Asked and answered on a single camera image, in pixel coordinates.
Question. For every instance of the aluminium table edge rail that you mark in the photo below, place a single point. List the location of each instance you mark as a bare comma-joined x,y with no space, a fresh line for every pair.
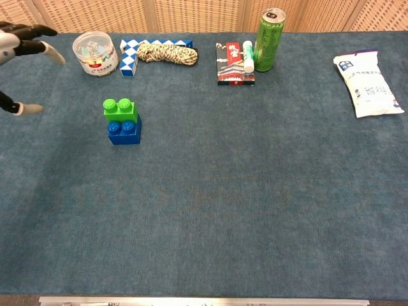
204,301

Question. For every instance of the white green glue stick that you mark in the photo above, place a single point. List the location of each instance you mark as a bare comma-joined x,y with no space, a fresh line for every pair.
248,57

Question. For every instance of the palace print card box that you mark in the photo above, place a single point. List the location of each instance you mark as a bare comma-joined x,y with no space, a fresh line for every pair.
234,67

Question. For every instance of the green toy brick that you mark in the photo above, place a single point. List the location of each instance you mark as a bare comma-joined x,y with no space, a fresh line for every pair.
120,110

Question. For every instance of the clear jar of binder clips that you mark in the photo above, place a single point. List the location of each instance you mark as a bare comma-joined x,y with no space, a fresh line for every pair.
95,54

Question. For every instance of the green drink can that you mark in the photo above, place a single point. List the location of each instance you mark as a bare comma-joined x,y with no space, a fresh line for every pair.
267,41

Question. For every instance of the woven folding screen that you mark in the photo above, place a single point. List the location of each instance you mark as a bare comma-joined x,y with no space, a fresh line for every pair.
204,14

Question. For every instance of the white snack bag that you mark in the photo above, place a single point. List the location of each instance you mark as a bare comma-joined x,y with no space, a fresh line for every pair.
366,86

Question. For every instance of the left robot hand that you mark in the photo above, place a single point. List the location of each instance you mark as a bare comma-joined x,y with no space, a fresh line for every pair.
19,44

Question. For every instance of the blue white snake puzzle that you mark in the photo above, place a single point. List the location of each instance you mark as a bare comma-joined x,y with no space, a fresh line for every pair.
134,54

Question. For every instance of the blue toy brick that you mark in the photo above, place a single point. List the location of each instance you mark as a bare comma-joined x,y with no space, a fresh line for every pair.
125,134

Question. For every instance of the blue felt table mat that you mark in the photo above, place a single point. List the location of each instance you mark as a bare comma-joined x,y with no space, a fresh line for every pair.
223,191

